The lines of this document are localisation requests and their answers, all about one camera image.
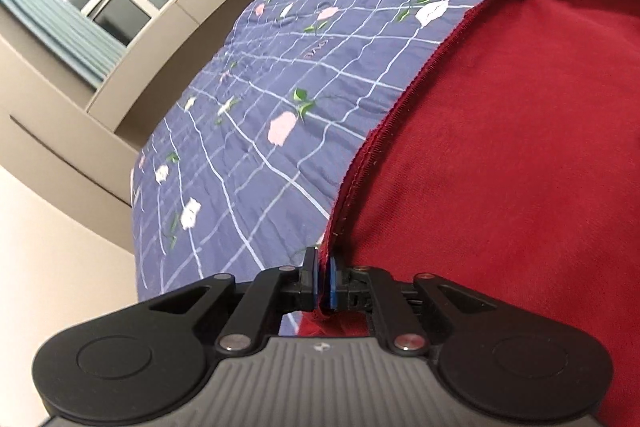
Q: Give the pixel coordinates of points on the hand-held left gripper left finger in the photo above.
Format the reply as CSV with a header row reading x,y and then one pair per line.
x,y
314,289

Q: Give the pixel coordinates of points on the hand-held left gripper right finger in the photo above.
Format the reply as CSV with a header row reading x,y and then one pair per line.
x,y
331,292

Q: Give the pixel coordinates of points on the dark red knit sweater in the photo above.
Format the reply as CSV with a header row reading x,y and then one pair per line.
x,y
500,187

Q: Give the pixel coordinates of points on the blue checked floral quilt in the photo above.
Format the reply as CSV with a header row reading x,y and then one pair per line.
x,y
300,82

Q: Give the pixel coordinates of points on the beige wardrobe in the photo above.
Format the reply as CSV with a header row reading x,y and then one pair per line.
x,y
55,137

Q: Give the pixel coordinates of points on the light blue curtain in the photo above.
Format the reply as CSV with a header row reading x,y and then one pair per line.
x,y
60,32

